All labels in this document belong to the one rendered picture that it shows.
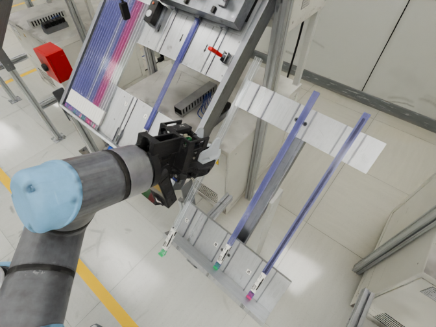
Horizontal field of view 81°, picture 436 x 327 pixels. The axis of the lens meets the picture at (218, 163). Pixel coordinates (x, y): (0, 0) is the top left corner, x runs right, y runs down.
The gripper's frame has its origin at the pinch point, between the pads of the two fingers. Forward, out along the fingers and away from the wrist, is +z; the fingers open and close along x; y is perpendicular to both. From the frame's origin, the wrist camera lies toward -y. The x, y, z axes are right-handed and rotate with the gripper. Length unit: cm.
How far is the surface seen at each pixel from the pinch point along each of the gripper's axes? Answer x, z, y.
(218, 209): 14, 48, -53
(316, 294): -45, 71, -77
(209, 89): 48, 63, -6
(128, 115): 48, 16, -16
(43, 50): 123, 21, -16
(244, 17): 21.0, 30.1, 26.9
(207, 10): 31.2, 25.3, 25.6
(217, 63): 23.7, 26.9, 12.4
